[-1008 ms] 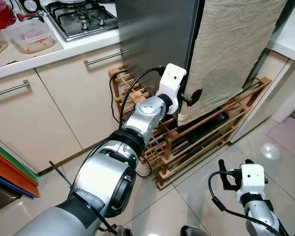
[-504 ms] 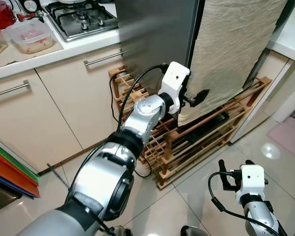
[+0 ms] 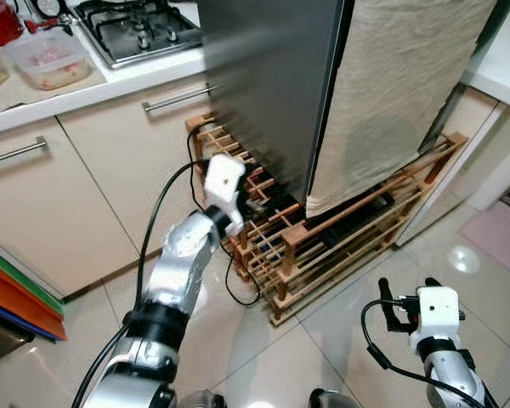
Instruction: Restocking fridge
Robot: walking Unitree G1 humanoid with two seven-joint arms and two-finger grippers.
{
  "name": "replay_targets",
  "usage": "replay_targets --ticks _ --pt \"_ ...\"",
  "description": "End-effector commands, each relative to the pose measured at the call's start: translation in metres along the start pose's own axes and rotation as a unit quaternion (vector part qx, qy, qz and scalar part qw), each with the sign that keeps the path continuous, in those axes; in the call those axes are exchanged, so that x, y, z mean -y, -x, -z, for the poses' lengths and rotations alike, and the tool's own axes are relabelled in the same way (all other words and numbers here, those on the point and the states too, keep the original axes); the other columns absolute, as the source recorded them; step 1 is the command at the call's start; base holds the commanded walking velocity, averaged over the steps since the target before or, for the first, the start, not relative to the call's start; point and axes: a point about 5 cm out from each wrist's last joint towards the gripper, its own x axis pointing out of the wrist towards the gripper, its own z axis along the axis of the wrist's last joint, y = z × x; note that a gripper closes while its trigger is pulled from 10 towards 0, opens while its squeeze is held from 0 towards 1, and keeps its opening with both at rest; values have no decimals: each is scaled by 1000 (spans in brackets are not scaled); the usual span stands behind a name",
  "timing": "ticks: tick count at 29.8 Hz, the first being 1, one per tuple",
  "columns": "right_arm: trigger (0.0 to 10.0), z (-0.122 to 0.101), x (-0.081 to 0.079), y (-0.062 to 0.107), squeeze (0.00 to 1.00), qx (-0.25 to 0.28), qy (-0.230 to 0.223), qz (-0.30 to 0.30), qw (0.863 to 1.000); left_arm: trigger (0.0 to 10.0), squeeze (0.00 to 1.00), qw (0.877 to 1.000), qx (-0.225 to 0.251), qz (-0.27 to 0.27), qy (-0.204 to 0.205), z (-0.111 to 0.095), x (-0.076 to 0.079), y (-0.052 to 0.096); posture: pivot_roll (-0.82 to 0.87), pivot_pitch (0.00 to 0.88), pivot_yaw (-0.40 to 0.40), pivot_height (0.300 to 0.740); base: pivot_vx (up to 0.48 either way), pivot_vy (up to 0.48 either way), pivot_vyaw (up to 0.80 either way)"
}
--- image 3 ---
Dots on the green plastic board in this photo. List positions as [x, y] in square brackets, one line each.
[17, 276]

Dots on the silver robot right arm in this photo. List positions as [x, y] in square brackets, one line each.
[450, 378]

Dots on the wooden slatted rack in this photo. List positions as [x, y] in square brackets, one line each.
[293, 255]

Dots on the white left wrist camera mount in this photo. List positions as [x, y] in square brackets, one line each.
[223, 183]

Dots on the beige kitchen cabinet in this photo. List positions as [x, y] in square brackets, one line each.
[85, 195]

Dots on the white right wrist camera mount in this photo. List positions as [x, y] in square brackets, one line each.
[435, 314]

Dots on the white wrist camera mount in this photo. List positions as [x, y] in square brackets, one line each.
[435, 314]
[223, 183]

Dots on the grey mini fridge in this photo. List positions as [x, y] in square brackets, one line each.
[263, 85]

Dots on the black flat device box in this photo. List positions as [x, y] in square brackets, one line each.
[357, 212]

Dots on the robot leg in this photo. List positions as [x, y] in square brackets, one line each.
[202, 399]
[333, 399]

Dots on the clear plastic food container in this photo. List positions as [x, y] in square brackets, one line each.
[47, 59]

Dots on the robot left leg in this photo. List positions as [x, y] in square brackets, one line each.
[202, 399]

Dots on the robot right leg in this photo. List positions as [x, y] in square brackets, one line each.
[333, 399]

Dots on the orange plastic board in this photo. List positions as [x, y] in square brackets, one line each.
[21, 304]

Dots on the blue plastic board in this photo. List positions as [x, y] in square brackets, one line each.
[8, 316]

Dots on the red kitchen appliance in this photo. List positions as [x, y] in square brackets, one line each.
[0, 21]

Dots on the round dial kitchen timer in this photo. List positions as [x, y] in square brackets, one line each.
[47, 7]

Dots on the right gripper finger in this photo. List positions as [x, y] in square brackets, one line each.
[433, 284]
[388, 304]

